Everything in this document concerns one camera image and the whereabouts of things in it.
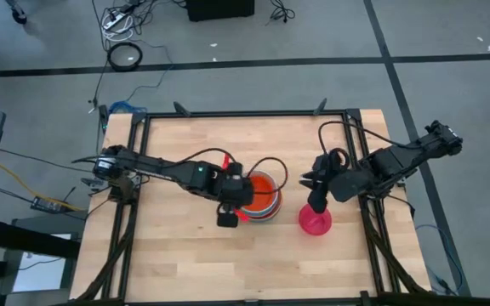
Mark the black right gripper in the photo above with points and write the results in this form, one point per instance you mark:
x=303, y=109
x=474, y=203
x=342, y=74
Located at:
x=322, y=187

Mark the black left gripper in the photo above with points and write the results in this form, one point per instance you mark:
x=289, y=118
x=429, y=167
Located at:
x=234, y=191

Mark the small orange bowl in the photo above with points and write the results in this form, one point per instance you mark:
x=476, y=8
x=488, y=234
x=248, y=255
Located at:
x=264, y=191

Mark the large light blue bowl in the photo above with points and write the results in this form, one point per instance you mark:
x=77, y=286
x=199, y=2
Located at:
x=266, y=219

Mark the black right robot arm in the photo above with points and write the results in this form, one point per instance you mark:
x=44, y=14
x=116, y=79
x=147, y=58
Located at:
x=398, y=157

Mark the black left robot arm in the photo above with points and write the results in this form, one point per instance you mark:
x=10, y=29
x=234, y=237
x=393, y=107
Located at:
x=151, y=166

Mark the red tape tag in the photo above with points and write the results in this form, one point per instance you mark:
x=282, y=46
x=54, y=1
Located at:
x=241, y=215
x=226, y=161

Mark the small pink bowl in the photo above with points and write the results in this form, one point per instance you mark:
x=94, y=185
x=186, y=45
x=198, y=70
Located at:
x=317, y=225

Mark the small black device green light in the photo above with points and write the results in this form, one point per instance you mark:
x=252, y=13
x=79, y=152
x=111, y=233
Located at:
x=103, y=117

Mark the black box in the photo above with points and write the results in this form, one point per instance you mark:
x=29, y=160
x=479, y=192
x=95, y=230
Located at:
x=219, y=8

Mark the black power brick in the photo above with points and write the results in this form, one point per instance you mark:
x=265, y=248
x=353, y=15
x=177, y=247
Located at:
x=47, y=205

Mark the white power strip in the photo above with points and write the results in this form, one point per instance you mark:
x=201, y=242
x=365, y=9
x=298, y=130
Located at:
x=115, y=21

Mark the white panel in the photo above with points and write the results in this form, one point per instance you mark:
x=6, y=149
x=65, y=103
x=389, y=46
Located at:
x=41, y=274

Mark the black chair caster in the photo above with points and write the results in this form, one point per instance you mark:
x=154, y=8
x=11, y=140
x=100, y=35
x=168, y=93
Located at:
x=19, y=17

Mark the black aluminium table frame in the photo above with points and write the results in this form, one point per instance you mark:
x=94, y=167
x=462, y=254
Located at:
x=249, y=114

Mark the black furniture frame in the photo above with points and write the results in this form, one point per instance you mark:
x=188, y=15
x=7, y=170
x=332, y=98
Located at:
x=15, y=240

